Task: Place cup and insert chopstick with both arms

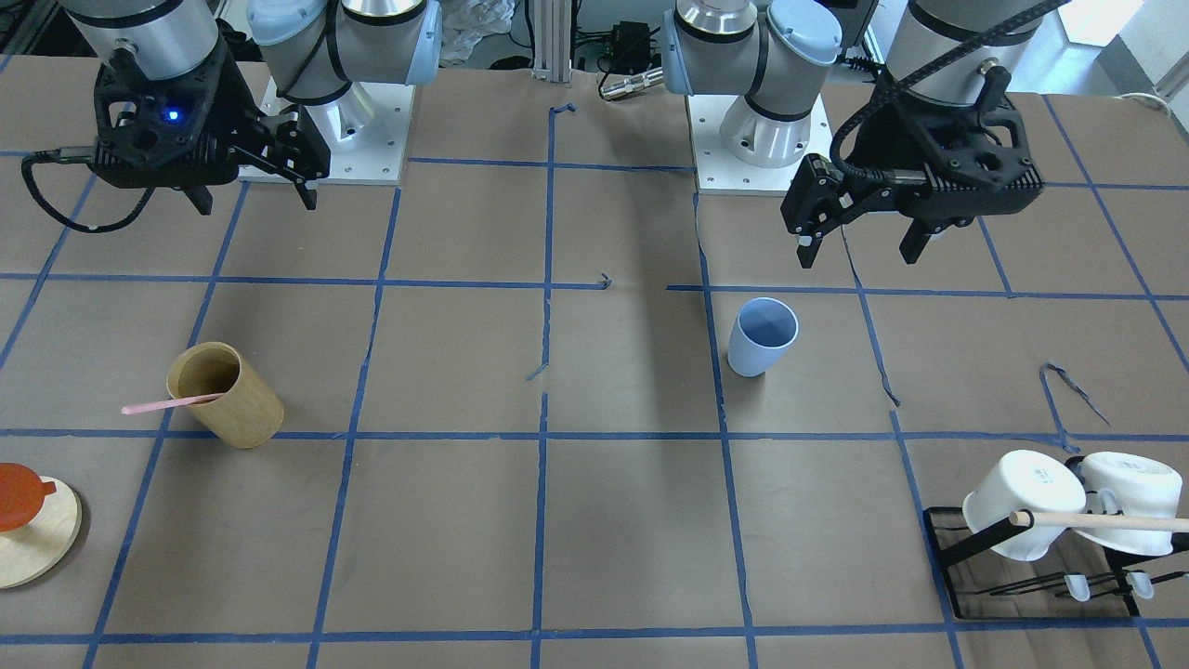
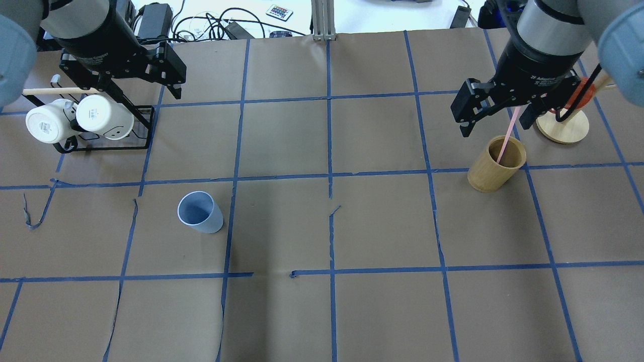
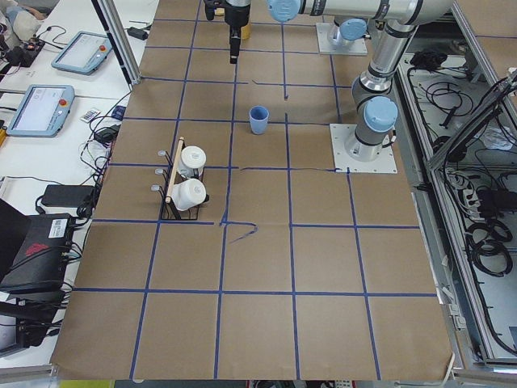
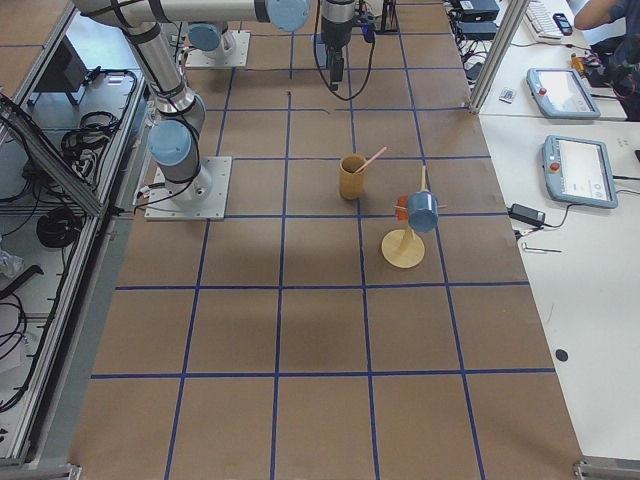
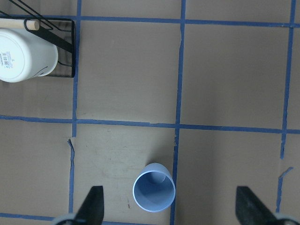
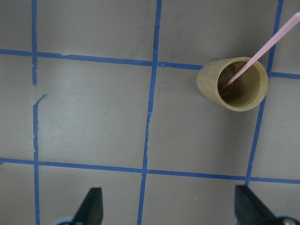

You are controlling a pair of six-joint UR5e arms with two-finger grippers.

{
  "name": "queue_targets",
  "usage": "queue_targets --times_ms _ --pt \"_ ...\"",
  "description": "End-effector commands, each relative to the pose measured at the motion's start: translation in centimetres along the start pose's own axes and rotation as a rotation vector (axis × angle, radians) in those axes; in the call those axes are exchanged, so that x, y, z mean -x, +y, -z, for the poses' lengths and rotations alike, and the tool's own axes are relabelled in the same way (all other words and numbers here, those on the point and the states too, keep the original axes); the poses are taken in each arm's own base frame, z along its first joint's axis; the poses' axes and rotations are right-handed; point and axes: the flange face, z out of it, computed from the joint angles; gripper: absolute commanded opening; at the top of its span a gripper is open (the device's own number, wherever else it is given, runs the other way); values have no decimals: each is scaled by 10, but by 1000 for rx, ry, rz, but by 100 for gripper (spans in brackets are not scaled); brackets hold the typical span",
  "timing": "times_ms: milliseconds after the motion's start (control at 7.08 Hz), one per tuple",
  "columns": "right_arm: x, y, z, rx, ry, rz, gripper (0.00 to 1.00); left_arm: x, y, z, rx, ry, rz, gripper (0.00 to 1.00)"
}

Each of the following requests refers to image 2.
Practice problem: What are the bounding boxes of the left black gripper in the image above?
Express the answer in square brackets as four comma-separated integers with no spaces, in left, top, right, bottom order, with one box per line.
[59,19,187,100]

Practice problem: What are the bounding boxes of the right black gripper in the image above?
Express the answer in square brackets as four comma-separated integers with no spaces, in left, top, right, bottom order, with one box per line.
[450,45,579,137]

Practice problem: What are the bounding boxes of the pink chopstick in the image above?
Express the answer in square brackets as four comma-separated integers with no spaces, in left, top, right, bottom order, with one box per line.
[496,106,521,165]

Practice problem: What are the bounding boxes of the blue plastic cup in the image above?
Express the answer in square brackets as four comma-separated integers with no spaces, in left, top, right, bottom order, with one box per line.
[177,191,224,234]

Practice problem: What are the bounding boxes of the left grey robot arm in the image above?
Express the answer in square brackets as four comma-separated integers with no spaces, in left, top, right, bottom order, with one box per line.
[2,1,187,106]

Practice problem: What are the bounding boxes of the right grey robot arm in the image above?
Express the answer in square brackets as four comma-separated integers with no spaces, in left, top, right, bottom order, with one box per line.
[450,1,643,137]

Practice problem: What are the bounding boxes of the black power adapter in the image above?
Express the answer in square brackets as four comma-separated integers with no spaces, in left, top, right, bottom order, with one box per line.
[136,3,173,39]

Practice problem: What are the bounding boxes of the bamboo cylinder holder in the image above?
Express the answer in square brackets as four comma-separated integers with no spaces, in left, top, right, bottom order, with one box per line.
[467,136,527,193]

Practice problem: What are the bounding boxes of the round wooden stand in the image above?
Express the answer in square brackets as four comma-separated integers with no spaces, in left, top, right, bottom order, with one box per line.
[535,75,617,144]

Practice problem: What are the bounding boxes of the white mug inner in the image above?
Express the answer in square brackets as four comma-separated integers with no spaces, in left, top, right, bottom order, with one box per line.
[75,95,135,140]

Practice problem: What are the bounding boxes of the white mug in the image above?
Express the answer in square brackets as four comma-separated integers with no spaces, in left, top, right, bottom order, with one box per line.
[25,99,80,144]
[75,95,135,140]

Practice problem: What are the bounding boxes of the orange silicone funnel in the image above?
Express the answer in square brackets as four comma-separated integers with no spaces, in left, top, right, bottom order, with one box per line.
[554,76,596,110]

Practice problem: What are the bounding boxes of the small remote control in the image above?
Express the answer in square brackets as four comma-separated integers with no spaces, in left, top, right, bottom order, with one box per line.
[265,5,293,22]

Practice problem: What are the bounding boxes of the white mug outer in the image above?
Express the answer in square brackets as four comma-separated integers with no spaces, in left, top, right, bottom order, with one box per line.
[25,99,80,144]

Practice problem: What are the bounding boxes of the tangled black cables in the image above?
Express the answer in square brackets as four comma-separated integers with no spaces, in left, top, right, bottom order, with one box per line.
[171,6,307,42]

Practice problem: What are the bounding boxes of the black wire mug rack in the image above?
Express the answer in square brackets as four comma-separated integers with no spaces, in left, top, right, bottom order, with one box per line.
[53,94,155,154]

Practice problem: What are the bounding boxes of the aluminium frame post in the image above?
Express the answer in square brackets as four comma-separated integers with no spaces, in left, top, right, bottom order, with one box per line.
[311,0,337,41]

